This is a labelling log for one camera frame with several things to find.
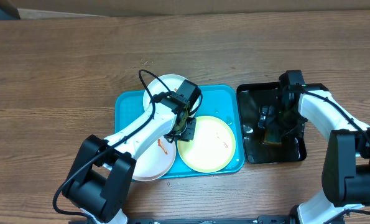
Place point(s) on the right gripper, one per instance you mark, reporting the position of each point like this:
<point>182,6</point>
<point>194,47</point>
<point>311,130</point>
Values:
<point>271,121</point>

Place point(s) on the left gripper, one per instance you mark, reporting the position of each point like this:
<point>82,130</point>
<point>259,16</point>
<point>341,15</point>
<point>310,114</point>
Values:
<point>189,133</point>

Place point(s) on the yellow green sponge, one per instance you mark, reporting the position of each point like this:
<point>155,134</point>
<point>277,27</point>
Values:
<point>273,136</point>

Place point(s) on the yellow-green plate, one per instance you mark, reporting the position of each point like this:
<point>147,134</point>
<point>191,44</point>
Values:
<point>212,147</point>

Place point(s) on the white plate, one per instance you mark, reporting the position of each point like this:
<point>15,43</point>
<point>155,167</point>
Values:
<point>172,81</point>
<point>156,161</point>

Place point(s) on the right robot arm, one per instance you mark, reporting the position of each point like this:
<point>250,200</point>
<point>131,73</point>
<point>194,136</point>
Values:
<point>345,176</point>

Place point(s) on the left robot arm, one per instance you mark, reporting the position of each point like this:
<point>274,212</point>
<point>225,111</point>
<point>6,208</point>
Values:
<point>99,179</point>

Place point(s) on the black water tray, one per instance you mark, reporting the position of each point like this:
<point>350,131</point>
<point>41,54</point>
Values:
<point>250,97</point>

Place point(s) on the blue plastic tray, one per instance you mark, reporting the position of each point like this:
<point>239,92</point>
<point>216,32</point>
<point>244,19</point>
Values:
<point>218,101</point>

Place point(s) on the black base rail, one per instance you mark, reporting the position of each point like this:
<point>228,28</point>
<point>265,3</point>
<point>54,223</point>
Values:
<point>263,219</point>

